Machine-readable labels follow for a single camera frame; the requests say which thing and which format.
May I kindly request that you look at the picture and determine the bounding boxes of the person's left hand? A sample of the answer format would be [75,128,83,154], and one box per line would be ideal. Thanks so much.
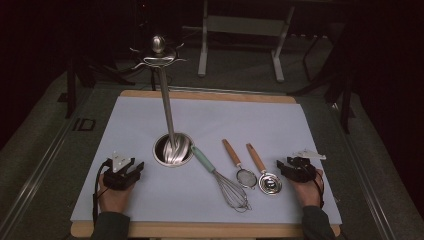
[98,181,136,213]

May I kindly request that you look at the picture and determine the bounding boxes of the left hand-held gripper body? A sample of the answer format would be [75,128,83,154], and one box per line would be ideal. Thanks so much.
[102,151,139,192]

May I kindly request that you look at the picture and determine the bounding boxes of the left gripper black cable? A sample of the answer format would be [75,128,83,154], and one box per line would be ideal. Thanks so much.
[92,159,113,228]

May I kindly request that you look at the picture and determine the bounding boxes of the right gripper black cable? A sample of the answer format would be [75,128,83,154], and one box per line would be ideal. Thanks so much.
[311,169,325,209]

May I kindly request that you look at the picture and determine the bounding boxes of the wooden handled mesh strainer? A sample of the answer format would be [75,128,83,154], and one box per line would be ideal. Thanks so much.
[221,138,258,190]

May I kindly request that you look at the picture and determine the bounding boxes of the wooden handled steel egg separator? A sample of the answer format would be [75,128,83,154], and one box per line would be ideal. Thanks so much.
[245,143,283,196]

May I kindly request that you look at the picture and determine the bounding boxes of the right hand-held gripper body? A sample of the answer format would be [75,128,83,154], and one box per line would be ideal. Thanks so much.
[284,149,327,184]

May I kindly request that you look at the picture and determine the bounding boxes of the white metal stand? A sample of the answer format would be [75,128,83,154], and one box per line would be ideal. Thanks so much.
[182,0,296,83]

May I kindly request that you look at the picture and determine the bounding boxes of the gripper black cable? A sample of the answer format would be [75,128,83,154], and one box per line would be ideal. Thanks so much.
[92,159,113,228]
[311,169,325,209]

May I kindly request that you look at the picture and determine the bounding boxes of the pale blue table mat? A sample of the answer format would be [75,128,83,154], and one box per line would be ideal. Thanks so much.
[70,96,343,225]

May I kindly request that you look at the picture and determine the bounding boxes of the steel utensil rack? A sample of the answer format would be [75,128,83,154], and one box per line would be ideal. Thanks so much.
[129,34,196,168]

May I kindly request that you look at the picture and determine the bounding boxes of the dark metal stand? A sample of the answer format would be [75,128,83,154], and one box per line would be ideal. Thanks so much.
[288,33,356,134]
[64,56,134,119]

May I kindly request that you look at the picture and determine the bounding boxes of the black floor bracket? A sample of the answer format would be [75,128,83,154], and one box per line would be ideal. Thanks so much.
[72,117,97,132]

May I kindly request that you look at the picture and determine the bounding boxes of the green handled wire whisk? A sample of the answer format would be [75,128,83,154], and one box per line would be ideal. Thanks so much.
[190,144,253,214]

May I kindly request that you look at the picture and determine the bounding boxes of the person's right hand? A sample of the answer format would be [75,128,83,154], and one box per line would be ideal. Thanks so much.
[291,169,325,208]

